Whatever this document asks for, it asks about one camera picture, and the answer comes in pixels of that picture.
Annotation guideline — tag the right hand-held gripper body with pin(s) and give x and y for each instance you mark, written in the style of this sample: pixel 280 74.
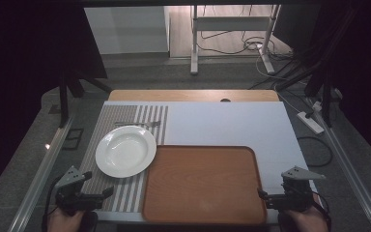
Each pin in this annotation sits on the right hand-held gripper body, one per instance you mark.
pixel 298 196

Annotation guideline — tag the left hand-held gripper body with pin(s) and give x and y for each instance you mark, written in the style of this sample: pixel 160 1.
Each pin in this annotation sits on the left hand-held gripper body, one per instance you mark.
pixel 71 196

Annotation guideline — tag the person's left hand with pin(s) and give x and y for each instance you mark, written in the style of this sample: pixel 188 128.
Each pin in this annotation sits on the person's left hand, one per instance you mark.
pixel 65 223

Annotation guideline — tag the person's right hand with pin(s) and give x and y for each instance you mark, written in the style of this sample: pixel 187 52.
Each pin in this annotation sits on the person's right hand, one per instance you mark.
pixel 307 222

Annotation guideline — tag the grey striped placemat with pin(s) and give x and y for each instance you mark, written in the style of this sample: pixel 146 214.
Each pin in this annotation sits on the grey striped placemat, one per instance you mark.
pixel 127 196

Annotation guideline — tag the white round plate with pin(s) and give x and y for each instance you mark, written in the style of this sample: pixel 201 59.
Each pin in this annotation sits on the white round plate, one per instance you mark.
pixel 125 151

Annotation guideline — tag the brown wooden tray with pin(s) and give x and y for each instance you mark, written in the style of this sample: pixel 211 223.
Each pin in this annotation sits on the brown wooden tray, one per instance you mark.
pixel 203 185

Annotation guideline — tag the silver fork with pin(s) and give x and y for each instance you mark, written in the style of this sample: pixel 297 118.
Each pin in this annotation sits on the silver fork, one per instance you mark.
pixel 135 123

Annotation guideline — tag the white power strip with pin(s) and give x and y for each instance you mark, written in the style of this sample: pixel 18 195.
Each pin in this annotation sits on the white power strip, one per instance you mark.
pixel 310 122

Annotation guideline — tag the white board table cover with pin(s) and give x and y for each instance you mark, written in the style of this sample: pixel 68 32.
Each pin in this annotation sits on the white board table cover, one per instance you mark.
pixel 225 124

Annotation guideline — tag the black table grommet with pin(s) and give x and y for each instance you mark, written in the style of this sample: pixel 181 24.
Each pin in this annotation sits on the black table grommet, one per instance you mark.
pixel 225 100

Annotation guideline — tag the wooden table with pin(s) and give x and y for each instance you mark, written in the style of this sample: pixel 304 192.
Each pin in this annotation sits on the wooden table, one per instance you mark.
pixel 174 95

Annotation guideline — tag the white cabinet panel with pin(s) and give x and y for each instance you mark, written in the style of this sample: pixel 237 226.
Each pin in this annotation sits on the white cabinet panel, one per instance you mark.
pixel 125 30

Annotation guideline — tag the aluminium rail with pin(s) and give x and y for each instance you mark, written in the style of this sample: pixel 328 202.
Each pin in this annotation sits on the aluminium rail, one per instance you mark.
pixel 351 167
pixel 42 170

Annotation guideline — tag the white metal desk frame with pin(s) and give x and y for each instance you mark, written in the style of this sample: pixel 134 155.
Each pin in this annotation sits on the white metal desk frame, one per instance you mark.
pixel 232 23

